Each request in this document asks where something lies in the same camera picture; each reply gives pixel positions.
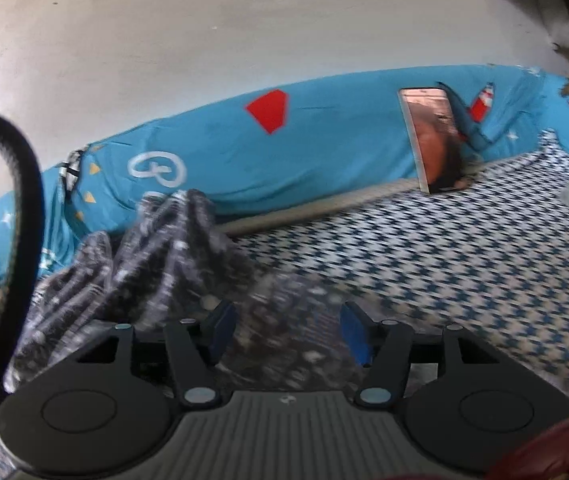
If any grey patterned fleece jacket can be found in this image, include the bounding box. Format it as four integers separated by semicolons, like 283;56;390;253
4;191;365;392

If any houndstooth bed blanket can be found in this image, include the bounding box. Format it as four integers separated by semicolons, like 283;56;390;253
0;131;569;480

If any red glossy object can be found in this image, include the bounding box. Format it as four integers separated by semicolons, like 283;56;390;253
485;418;569;480

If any blue patterned bed bolster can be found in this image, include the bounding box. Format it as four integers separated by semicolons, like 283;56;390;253
0;63;569;286

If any black cable loop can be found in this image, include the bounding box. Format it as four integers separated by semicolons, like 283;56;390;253
0;110;47;430

